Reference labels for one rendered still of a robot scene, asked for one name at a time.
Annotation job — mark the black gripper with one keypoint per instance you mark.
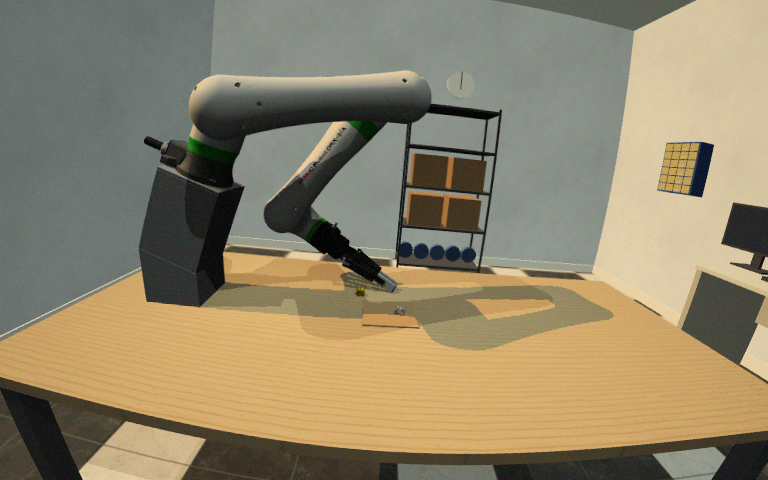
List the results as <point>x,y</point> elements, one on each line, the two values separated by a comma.
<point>360,263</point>

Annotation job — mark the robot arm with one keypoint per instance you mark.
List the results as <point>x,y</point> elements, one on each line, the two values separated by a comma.
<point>226,107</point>

